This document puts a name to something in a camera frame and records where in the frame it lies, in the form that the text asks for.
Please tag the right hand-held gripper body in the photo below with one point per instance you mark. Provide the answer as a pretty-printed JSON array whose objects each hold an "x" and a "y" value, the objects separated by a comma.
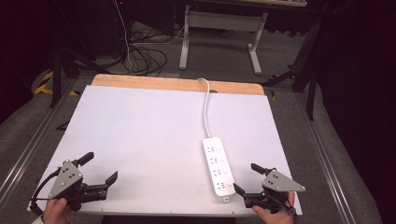
[{"x": 278, "y": 183}]

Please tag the yellow black floor tape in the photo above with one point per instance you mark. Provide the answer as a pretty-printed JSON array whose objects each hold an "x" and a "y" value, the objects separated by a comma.
[{"x": 46, "y": 84}]

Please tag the black metal stand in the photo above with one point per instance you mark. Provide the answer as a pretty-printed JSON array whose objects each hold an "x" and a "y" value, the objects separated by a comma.
[
  {"x": 56, "y": 77},
  {"x": 309, "y": 81}
]

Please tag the white metal desk frame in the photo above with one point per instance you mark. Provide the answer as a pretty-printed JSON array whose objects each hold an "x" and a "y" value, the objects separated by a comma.
[{"x": 218, "y": 20}]

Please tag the person's left hand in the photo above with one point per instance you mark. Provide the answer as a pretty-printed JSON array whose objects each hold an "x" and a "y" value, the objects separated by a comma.
[{"x": 56, "y": 212}]

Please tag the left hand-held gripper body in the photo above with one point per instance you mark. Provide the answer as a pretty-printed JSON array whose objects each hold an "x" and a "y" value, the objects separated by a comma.
[{"x": 64, "y": 180}]

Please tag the person's right hand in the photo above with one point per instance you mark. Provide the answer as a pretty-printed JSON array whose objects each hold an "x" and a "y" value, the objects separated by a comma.
[{"x": 275, "y": 217}]

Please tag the aluminium floor rail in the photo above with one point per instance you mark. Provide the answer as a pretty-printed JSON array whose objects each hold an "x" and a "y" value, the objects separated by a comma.
[
  {"x": 327, "y": 161},
  {"x": 34, "y": 140}
]

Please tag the white table cover board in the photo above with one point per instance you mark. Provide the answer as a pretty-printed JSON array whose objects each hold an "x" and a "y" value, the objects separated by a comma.
[{"x": 140, "y": 140}]

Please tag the white power strip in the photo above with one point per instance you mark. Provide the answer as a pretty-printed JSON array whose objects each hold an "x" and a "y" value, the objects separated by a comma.
[{"x": 218, "y": 171}]

